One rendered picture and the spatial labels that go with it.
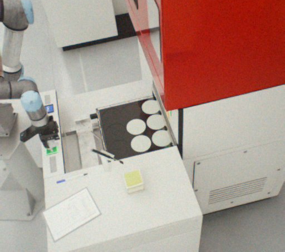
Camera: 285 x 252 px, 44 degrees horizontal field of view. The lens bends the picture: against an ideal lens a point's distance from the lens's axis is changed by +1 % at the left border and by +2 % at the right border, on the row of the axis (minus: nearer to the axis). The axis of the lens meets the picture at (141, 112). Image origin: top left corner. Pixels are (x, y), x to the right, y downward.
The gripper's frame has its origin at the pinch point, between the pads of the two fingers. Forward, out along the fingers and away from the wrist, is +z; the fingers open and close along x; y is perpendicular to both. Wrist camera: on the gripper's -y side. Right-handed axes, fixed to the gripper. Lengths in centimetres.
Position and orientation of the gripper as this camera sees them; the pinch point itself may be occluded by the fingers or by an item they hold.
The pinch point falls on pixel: (49, 147)
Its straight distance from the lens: 171.6
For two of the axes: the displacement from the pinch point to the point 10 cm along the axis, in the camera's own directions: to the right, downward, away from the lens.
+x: -2.3, -7.4, 6.3
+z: 0.8, 6.3, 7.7
